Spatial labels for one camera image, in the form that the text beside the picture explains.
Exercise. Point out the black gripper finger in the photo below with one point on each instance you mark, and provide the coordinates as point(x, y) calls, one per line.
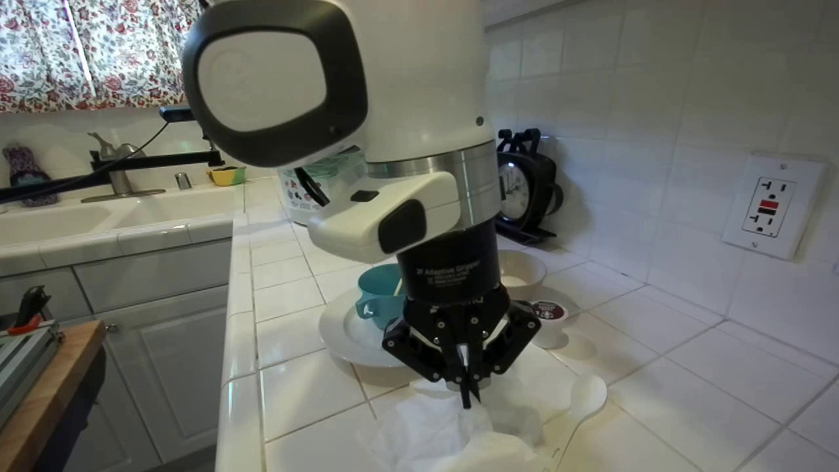
point(475, 369)
point(466, 377)

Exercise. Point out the white wall power outlet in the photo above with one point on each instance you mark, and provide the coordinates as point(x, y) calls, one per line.
point(772, 205)

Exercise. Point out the white round plate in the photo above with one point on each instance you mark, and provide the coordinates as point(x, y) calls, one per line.
point(351, 338)

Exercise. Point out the white lower cabinet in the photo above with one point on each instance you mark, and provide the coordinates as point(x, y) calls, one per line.
point(165, 321)

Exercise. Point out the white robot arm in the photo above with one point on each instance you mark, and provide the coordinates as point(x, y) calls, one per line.
point(401, 86)

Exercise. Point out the dark bottle by sink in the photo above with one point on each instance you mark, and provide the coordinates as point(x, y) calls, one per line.
point(28, 178)

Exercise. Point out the teal ceramic cup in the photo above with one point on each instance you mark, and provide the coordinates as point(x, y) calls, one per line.
point(382, 297)

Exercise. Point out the floral window curtain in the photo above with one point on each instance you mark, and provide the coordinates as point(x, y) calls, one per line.
point(92, 53)

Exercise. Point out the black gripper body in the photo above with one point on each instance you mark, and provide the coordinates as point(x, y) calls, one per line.
point(454, 294)

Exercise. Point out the metal sink faucet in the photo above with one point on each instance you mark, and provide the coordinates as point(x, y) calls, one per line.
point(113, 159)

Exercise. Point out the black apple-shaped clock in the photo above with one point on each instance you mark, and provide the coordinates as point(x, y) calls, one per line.
point(528, 188)

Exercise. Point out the wooden side table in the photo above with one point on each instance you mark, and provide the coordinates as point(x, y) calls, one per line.
point(35, 422)

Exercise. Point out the white paper napkin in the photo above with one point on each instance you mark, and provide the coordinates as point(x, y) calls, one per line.
point(522, 422)

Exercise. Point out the beige ceramic bowl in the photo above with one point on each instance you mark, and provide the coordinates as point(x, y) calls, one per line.
point(520, 272)

